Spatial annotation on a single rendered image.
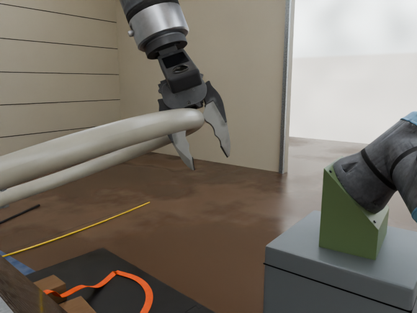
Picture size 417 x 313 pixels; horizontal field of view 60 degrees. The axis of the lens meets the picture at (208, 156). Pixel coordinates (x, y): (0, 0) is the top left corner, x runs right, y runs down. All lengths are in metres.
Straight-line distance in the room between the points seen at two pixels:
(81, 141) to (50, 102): 6.51
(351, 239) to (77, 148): 0.89
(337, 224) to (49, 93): 6.17
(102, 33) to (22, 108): 2.14
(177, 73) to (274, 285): 0.81
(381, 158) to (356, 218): 0.18
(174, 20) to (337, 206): 0.72
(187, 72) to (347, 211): 0.72
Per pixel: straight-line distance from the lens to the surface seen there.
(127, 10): 0.63
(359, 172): 1.10
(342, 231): 1.12
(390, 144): 1.08
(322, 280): 1.10
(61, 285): 2.50
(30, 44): 6.78
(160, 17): 0.60
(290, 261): 1.12
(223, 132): 0.58
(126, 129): 0.39
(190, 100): 0.58
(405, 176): 1.00
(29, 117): 6.72
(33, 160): 0.37
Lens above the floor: 1.33
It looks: 11 degrees down
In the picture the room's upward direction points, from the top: straight up
